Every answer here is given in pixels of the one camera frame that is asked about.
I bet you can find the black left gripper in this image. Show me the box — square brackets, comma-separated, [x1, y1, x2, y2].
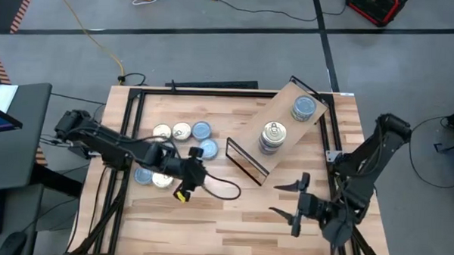
[156, 145, 208, 194]

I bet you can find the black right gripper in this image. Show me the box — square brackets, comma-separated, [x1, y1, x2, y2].
[267, 171, 328, 239]

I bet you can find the black ribbed bar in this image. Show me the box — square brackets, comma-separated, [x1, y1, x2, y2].
[164, 77, 260, 92]

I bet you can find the grey desk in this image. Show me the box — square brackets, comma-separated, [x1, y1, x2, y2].
[0, 80, 86, 255]

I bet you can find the black computer mouse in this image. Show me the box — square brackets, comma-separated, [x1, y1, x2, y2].
[0, 230, 29, 255]

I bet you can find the white paper sheet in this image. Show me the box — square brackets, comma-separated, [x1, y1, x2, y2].
[0, 83, 20, 152]

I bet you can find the red and black case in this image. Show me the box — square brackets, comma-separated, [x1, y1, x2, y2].
[344, 0, 409, 29]

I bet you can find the yellow cable tag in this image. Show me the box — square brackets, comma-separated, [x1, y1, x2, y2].
[173, 189, 191, 204]

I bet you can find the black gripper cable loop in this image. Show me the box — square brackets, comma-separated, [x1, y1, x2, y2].
[200, 170, 244, 202]

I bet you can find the silver bracket plate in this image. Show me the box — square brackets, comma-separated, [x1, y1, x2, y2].
[325, 148, 344, 163]

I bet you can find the wooden shelf black metal frame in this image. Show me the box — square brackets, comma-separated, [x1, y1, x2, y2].
[223, 72, 331, 189]

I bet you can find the black aluminium rig frame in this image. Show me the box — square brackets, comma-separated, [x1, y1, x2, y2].
[67, 82, 398, 255]

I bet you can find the black plug cable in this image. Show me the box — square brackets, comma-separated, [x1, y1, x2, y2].
[117, 71, 148, 87]

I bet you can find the yellow hanging cable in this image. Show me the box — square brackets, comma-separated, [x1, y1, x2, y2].
[48, 0, 129, 78]

